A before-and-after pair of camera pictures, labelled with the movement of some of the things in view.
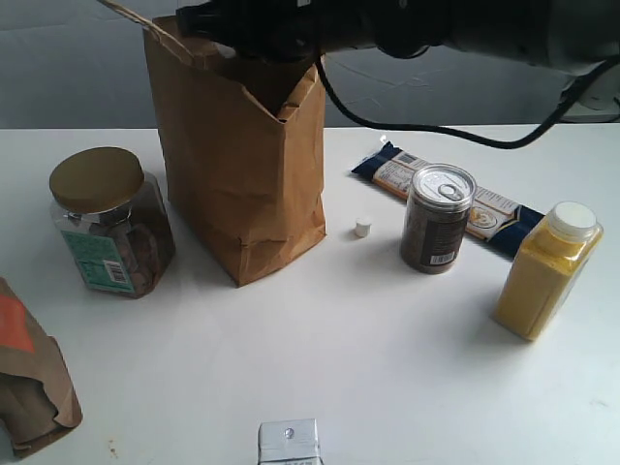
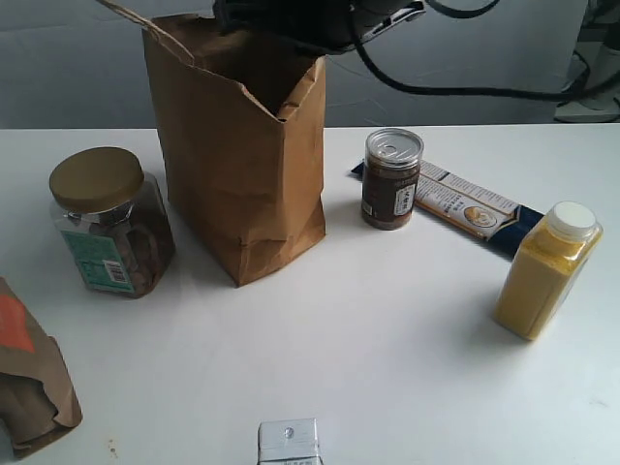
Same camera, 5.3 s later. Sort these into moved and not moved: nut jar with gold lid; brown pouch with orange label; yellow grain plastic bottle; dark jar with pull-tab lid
Moved: dark jar with pull-tab lid
Not moved: yellow grain plastic bottle; brown pouch with orange label; nut jar with gold lid
